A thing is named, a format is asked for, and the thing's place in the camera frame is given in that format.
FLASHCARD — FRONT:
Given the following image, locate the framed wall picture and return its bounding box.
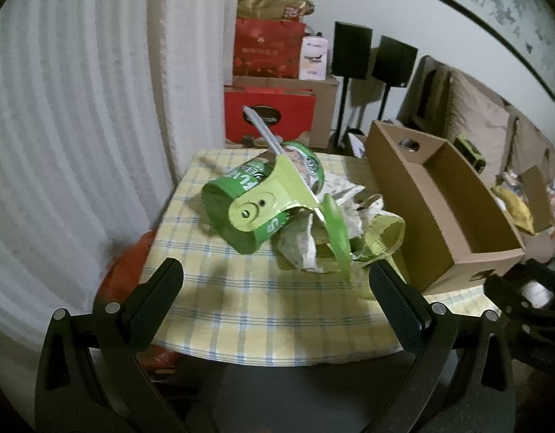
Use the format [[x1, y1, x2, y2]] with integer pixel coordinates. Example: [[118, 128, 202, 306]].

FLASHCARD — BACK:
[[427, 0, 555, 102]]

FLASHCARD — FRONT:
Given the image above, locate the small white printed box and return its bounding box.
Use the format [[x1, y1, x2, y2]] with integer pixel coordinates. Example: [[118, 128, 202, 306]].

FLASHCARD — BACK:
[[299, 34, 330, 81]]

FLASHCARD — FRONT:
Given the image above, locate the yellow-green plastic strainer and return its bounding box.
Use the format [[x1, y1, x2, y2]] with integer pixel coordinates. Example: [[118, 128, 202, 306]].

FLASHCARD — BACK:
[[228, 156, 352, 280]]

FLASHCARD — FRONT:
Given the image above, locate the red biscuit gift box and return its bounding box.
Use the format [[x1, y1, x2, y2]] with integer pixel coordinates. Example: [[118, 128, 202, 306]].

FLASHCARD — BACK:
[[223, 86, 316, 143]]

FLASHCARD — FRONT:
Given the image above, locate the black speaker on stand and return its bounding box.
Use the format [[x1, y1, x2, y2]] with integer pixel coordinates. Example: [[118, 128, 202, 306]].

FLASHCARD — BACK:
[[329, 22, 374, 150], [371, 35, 419, 122]]

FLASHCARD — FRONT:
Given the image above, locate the red paper gift bag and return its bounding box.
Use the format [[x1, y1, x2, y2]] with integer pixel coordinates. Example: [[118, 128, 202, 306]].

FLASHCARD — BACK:
[[232, 18, 306, 79]]

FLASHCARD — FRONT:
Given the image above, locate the white curtain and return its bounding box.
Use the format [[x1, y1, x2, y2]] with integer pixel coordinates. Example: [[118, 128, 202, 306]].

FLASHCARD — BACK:
[[0, 0, 239, 371]]

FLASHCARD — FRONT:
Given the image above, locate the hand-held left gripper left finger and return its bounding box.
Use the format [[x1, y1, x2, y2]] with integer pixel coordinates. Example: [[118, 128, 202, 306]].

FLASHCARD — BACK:
[[34, 257, 188, 433]]

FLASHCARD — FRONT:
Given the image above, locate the brown cardboard carton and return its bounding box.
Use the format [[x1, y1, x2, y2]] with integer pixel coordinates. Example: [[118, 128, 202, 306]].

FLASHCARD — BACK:
[[232, 76, 341, 149]]

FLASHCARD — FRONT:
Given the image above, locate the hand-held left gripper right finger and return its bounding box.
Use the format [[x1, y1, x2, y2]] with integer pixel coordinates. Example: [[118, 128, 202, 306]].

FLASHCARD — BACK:
[[369, 259, 517, 433]]

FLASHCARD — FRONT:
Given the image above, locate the yellow checked tablecloth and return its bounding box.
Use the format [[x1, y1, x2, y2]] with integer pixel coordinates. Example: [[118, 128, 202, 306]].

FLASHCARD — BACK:
[[137, 149, 499, 366]]

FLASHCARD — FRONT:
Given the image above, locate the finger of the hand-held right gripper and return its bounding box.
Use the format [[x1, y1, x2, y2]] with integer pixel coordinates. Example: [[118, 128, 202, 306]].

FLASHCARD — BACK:
[[483, 274, 535, 321]]

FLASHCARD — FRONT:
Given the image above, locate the beige cushion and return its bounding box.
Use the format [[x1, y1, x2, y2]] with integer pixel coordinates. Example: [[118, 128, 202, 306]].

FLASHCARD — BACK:
[[444, 72, 512, 163]]

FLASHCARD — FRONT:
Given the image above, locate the orange stool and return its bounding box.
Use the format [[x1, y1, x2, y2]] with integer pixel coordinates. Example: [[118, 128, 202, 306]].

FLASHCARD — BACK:
[[94, 230, 181, 371]]

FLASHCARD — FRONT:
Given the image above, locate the brown cardboard box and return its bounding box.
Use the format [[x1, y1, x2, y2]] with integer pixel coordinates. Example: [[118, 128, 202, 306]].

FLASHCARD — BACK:
[[365, 119, 526, 294]]

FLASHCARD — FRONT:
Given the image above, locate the yellow bag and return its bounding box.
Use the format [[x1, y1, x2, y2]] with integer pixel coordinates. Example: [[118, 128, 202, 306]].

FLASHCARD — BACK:
[[491, 185, 535, 235]]

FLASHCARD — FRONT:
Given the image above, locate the gold snack bag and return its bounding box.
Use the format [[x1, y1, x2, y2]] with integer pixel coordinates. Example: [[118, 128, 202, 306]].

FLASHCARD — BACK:
[[238, 0, 315, 21]]

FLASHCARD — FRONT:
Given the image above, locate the green and black tool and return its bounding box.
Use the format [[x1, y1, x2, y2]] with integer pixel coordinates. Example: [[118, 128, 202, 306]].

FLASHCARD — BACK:
[[455, 134, 485, 172]]

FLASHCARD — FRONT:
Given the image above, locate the brown sofa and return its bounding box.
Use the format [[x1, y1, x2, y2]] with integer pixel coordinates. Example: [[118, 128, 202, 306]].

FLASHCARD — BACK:
[[397, 54, 555, 235]]

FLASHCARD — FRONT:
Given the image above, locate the crumpled white plastic bag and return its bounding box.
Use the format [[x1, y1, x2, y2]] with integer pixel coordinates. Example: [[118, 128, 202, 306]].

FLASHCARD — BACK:
[[277, 169, 406, 274]]

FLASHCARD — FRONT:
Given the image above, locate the grey plastic stick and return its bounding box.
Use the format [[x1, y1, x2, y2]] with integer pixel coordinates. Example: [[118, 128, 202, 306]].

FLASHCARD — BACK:
[[242, 106, 285, 156]]

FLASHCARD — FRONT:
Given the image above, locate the green labelled tin can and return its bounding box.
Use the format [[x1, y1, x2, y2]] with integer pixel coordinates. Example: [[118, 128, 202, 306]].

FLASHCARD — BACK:
[[202, 141, 325, 254]]

